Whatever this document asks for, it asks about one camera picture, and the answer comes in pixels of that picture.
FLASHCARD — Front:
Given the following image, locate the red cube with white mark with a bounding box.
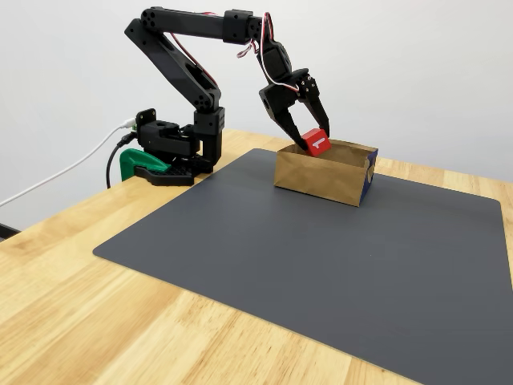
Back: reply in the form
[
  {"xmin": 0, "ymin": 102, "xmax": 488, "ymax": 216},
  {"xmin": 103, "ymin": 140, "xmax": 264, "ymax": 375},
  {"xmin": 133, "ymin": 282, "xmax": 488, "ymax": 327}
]
[{"xmin": 300, "ymin": 128, "xmax": 333, "ymax": 158}]

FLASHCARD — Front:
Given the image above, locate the brown paper box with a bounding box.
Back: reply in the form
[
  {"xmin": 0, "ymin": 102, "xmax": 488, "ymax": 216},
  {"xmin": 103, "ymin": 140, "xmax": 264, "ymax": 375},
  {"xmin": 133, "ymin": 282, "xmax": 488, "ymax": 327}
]
[{"xmin": 273, "ymin": 138, "xmax": 379, "ymax": 208}]

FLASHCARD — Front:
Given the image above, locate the dark grey mat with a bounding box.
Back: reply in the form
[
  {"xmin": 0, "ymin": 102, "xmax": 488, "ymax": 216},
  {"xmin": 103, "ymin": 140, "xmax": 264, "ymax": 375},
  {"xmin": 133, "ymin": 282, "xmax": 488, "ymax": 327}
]
[{"xmin": 92, "ymin": 148, "xmax": 513, "ymax": 385}]

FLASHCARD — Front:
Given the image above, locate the green table clamp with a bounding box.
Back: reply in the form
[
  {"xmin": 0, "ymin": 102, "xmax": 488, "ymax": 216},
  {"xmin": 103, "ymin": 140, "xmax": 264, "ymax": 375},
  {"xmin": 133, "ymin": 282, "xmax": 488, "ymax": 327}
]
[{"xmin": 118, "ymin": 147, "xmax": 172, "ymax": 180}]

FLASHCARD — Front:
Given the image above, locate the white usb cable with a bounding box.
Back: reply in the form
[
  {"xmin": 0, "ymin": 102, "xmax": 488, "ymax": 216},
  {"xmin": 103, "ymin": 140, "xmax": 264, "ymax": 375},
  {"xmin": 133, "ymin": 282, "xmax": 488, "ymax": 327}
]
[{"xmin": 0, "ymin": 118, "xmax": 135, "ymax": 208}]

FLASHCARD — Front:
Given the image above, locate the black power cable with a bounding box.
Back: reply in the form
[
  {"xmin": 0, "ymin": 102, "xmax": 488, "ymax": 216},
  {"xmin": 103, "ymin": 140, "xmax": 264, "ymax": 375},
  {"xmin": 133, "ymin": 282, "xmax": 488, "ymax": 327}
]
[{"xmin": 105, "ymin": 132, "xmax": 137, "ymax": 189}]

